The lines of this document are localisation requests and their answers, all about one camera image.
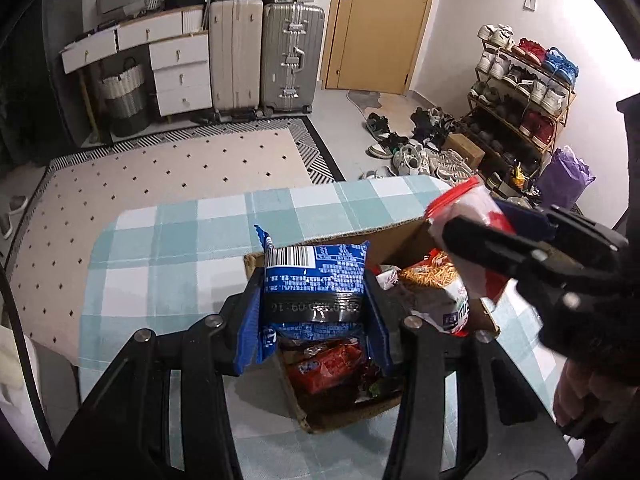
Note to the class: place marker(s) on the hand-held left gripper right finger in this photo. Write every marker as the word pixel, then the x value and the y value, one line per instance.
pixel 380 340

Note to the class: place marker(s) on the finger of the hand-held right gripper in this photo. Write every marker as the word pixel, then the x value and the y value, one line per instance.
pixel 480 240
pixel 585 235

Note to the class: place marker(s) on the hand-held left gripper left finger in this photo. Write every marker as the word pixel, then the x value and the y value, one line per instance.
pixel 247 345

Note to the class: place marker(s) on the red white snack packet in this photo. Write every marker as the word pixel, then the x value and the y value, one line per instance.
pixel 465 202

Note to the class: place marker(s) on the large red snack bag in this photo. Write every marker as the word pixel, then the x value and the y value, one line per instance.
pixel 325 365

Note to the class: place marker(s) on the white snack bag fries print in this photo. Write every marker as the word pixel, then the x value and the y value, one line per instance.
pixel 430 280

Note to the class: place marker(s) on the blue snack packet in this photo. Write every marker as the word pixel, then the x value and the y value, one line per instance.
pixel 315 270

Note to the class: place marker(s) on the person's right hand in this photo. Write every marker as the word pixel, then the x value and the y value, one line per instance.
pixel 575 395

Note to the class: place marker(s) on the purple bag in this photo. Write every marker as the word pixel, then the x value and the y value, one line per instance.
pixel 565 180

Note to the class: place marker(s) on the small yellow object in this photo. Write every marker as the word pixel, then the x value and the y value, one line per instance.
pixel 519 175

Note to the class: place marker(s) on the small brown cardboard box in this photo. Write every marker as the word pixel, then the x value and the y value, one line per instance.
pixel 462 150

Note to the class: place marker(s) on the pile of loose shoes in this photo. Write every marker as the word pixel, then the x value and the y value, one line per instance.
pixel 410 157

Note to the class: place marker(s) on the shoe rack with shoes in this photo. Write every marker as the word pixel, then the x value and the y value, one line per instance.
pixel 532 127

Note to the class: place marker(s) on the teal checked tablecloth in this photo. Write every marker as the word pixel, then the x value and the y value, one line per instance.
pixel 175 240

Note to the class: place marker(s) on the grey floor mat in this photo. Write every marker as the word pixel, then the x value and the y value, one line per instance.
pixel 365 102

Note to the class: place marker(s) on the beige dotted rug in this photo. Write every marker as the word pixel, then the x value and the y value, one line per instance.
pixel 175 160

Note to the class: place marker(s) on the wooden door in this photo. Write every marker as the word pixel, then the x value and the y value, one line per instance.
pixel 380 35

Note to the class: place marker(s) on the silver suitcase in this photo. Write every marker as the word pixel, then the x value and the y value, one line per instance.
pixel 290 60

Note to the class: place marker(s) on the grey slipper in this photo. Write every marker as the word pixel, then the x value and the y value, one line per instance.
pixel 6 226
pixel 17 205

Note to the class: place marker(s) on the woven laundry basket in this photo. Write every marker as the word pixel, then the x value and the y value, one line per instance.
pixel 122 105

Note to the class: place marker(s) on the white drawer desk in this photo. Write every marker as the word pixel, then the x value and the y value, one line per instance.
pixel 180 75

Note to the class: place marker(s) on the beige suitcase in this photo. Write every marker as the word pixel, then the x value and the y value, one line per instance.
pixel 235 55

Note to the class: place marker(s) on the white light switch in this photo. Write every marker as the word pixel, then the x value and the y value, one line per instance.
pixel 529 4

